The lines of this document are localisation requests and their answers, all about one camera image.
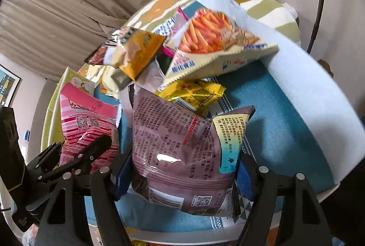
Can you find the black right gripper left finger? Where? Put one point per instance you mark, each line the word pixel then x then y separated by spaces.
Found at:
pixel 68 199

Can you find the pink red snack bag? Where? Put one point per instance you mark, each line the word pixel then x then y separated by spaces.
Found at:
pixel 83 119

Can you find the blue patterned cloth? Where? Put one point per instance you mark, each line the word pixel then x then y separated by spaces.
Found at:
pixel 276 137

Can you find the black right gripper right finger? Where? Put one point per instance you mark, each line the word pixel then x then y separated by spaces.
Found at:
pixel 302 221

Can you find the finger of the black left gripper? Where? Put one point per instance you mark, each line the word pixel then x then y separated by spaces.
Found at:
pixel 82 153

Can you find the green storage box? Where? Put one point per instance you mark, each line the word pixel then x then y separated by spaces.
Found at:
pixel 52 130

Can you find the french fries snack bag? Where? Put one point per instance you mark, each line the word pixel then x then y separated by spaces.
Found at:
pixel 212 44

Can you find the purple snack bag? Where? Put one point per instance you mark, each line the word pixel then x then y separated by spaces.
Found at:
pixel 184 161

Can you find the floral striped quilt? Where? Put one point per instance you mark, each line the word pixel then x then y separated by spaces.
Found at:
pixel 158 15

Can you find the orange cream snack packet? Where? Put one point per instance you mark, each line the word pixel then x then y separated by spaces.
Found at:
pixel 113 81

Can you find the framed city picture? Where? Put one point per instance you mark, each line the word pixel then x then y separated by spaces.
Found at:
pixel 8 85

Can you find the orange yellow snack packet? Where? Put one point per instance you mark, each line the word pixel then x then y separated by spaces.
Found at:
pixel 135 48

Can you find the red dark snack packet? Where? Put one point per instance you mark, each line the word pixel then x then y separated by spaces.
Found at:
pixel 112 50

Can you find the yellow gold snack bag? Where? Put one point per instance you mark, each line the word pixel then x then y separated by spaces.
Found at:
pixel 194 95

